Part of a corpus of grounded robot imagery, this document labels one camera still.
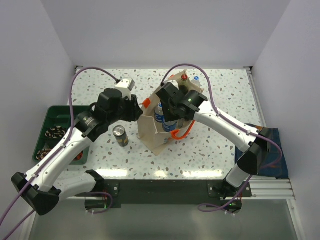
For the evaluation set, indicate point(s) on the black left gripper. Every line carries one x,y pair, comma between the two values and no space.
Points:
135,112

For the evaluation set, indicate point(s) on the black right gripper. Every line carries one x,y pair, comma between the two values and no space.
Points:
169,117

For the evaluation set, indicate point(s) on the dark cola glass bottle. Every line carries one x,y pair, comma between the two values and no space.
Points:
183,85

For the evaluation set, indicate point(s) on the blue label water bottle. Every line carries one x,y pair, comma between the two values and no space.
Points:
169,126
158,113

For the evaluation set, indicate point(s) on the black gold drink can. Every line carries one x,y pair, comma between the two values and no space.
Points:
120,134

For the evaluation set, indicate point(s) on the beige canvas bag orange handles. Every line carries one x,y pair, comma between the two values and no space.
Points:
151,133

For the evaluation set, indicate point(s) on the silver blue energy can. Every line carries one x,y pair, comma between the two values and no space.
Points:
180,123

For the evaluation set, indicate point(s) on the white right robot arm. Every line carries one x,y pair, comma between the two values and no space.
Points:
252,142

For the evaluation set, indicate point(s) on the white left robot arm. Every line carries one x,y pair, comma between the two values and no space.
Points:
39,186

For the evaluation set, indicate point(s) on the clear water bottle behind bag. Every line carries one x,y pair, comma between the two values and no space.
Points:
196,81

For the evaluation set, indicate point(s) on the green compartment tray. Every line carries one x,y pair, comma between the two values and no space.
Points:
55,126

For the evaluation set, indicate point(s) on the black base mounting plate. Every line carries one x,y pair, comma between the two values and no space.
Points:
208,194

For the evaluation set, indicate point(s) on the dark blue denim cloth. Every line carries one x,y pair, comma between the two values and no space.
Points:
278,170

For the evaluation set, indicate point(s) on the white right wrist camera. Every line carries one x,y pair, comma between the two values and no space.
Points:
174,83

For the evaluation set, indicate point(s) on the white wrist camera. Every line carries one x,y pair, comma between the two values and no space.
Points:
125,86
174,83

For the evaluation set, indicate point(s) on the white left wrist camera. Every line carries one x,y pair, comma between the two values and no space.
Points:
125,86

